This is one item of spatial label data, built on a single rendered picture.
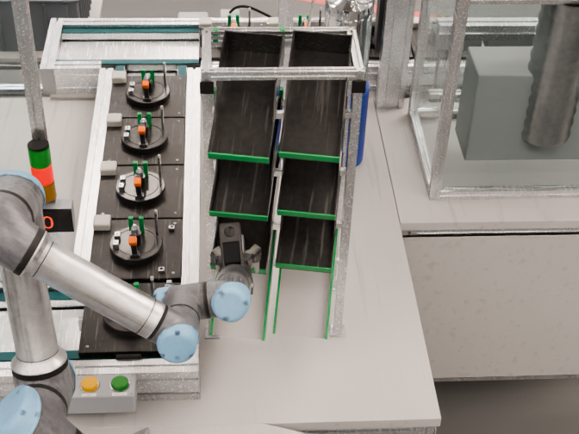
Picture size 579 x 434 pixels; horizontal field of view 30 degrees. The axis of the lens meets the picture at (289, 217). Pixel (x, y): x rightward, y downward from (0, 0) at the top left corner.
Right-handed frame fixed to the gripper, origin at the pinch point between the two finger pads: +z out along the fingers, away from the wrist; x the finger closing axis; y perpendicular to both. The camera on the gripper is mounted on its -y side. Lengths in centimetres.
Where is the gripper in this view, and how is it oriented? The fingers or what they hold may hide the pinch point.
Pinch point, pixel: (237, 246)
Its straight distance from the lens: 244.0
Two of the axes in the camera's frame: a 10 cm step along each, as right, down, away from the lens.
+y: 0.5, 9.7, 2.5
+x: 10.0, -0.5, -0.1
